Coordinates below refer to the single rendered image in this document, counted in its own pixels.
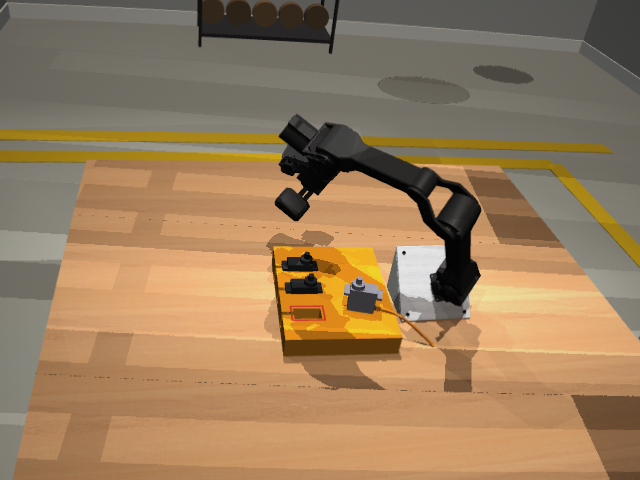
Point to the dark grey micro servo with orange cable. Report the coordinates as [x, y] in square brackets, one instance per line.
[362, 298]

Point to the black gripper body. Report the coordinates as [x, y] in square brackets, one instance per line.
[292, 203]

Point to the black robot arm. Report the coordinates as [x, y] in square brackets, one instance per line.
[338, 147]

